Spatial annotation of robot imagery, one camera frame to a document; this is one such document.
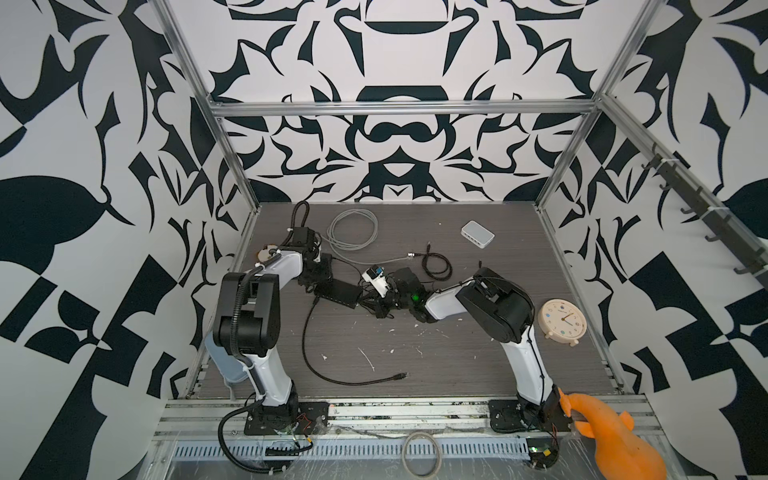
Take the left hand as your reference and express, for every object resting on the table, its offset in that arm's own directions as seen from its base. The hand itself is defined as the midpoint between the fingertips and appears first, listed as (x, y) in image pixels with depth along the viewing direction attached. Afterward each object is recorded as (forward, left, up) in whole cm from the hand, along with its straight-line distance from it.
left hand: (330, 275), depth 97 cm
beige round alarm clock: (-17, -69, -1) cm, 71 cm away
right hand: (-8, -10, -1) cm, 13 cm away
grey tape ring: (-48, -20, -1) cm, 52 cm away
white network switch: (+16, -51, -1) cm, 54 cm away
